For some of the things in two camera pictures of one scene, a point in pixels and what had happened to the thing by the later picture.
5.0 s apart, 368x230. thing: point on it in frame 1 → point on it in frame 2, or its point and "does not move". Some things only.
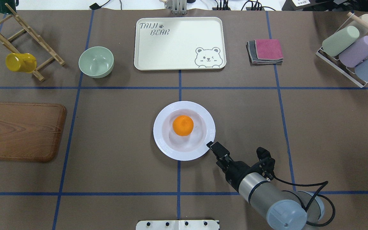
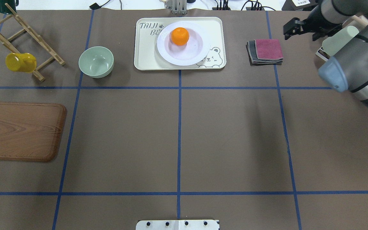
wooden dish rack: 37,36 does not move
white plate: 187,147 → 194,51
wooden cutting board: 21,132 does not move
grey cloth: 254,60 does not move
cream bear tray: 175,43 does not move
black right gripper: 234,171 → 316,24
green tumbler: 333,45 does not move
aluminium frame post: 178,7 does not move
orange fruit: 182,125 → 180,36
